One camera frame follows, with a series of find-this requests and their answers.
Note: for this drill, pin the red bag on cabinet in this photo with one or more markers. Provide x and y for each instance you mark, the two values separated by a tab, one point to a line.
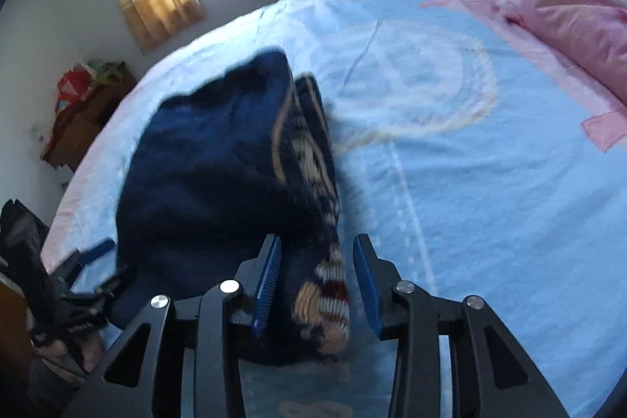
73	87

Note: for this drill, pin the green cloth on cabinet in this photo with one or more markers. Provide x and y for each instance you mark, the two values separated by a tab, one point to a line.
106	73

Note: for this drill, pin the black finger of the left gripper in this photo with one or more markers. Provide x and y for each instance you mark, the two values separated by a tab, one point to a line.
96	252

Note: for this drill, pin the brown wooden cabinet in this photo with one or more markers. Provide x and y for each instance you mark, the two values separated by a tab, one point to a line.
76	128

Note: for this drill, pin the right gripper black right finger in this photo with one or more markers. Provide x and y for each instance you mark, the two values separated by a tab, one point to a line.
376	280

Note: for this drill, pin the pink and blue bed sheet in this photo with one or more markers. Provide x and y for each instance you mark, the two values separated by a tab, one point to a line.
460	149

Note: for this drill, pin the pink pillow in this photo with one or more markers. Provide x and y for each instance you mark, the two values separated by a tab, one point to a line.
592	33

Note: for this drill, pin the navy striped knit sweater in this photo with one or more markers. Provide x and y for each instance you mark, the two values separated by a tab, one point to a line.
217	170

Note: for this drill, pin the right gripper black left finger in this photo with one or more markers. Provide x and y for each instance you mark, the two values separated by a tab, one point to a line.
258	279

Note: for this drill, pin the dark bag on floor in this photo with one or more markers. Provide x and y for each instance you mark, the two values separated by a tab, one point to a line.
20	251

